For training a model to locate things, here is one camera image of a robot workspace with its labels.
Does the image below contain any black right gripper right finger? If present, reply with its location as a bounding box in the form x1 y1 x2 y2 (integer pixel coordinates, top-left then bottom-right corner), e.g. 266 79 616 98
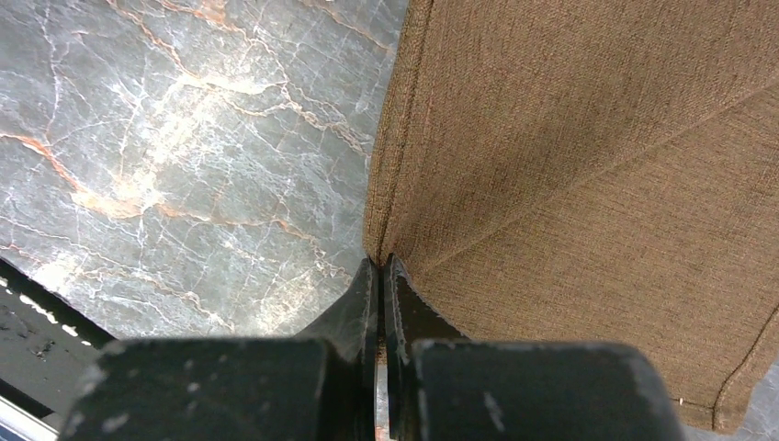
381 256 684 440

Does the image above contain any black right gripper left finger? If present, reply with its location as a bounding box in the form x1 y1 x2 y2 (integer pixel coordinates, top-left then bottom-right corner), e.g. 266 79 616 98
60 259 378 440

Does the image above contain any brown cloth napkin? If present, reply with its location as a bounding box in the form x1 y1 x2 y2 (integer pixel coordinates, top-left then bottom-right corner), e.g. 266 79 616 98
363 1 778 435

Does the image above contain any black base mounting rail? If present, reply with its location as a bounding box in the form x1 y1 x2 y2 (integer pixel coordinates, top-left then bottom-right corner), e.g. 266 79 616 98
1 260 115 418

